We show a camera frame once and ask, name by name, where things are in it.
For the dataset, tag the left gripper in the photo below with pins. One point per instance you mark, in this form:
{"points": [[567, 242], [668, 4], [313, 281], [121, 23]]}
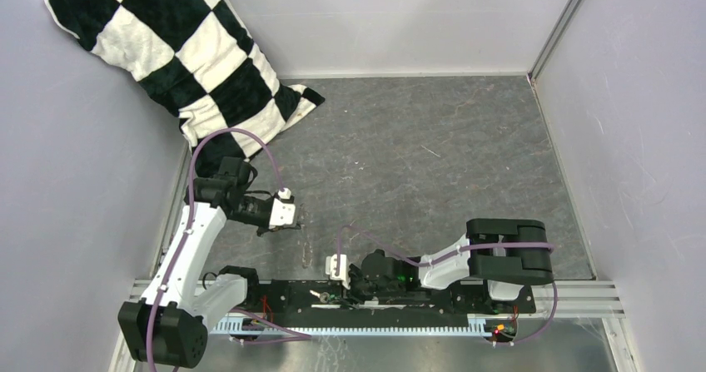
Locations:
{"points": [[265, 228]]}

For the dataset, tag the metal key organizer plate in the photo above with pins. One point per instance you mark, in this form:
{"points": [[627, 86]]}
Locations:
{"points": [[305, 240]]}

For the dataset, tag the aluminium frame rail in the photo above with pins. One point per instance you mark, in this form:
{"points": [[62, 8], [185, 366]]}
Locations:
{"points": [[576, 299]]}

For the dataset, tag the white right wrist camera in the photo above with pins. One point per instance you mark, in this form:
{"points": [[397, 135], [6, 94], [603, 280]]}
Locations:
{"points": [[337, 269]]}

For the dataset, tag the aluminium corner profile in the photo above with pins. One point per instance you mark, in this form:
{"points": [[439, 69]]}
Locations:
{"points": [[552, 41]]}

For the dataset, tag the black and white checkered pillow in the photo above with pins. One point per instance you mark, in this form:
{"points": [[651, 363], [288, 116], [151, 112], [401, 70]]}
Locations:
{"points": [[197, 59]]}

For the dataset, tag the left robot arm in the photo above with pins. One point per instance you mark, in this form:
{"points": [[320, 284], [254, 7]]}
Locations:
{"points": [[170, 322]]}

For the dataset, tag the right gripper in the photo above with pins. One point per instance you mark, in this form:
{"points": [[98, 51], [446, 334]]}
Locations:
{"points": [[352, 290]]}

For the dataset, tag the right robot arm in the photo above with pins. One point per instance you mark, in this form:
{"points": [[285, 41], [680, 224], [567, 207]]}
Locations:
{"points": [[507, 255]]}

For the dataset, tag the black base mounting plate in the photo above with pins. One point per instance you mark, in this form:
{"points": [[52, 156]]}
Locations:
{"points": [[288, 303]]}

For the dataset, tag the key with green tag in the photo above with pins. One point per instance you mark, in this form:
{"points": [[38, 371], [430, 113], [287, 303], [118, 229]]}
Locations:
{"points": [[327, 299]]}

